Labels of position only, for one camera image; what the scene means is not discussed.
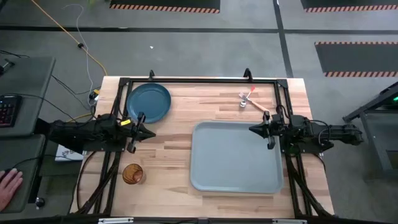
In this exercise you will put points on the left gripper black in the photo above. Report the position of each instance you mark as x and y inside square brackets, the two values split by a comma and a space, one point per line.
[139, 130]

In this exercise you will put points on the grey rectangular serving tray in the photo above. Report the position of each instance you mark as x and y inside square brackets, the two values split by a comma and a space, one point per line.
[230, 155]

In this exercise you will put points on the grey side desk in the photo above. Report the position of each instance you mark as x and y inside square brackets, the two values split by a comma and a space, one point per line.
[28, 93]

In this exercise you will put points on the black round knob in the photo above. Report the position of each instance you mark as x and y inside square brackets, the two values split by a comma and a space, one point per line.
[39, 202]

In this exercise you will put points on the white printed paper sheet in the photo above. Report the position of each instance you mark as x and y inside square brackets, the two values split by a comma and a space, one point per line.
[66, 154]

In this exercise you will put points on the black aluminium rig frame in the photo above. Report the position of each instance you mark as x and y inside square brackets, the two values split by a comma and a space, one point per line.
[202, 81]

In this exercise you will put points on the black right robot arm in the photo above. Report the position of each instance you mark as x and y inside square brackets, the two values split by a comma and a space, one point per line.
[311, 130]

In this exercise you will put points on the black equipment stand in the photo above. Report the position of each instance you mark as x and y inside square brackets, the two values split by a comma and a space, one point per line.
[373, 124]

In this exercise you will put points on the black frame clamp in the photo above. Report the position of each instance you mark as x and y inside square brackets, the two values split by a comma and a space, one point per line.
[247, 74]
[151, 74]

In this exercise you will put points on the silver table bracket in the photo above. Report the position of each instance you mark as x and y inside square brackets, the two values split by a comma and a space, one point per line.
[115, 220]
[289, 221]

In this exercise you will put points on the black keyboard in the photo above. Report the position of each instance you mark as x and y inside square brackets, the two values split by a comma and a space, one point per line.
[9, 110]

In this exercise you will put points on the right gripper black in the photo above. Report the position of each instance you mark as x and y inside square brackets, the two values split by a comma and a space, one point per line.
[268, 130]

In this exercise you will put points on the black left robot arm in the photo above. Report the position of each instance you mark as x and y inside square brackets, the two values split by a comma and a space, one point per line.
[81, 132]

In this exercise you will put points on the hazard striped black floor mat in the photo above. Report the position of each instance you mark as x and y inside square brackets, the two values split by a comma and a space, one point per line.
[348, 3]
[164, 3]
[357, 57]

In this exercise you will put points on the amber faceted plastic cup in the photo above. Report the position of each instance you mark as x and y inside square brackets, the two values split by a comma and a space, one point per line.
[133, 174]

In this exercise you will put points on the dark blue round plate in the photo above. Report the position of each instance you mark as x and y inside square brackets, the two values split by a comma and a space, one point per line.
[149, 101]

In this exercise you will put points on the yellow label tag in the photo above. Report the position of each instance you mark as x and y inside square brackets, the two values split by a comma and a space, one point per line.
[125, 122]

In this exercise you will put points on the person's hand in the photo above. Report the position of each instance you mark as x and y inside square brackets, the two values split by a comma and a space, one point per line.
[8, 186]

